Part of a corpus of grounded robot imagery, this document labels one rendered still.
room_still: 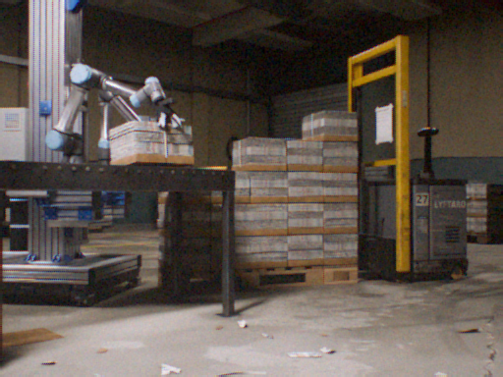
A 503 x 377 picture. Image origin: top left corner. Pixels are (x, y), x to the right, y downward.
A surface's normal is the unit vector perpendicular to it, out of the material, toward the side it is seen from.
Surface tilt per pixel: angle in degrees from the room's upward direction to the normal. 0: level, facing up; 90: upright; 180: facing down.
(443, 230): 90
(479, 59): 90
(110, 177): 90
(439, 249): 90
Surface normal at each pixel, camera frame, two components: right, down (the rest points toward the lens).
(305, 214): 0.35, -0.02
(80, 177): 0.67, -0.01
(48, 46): -0.18, -0.01
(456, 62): -0.74, 0.00
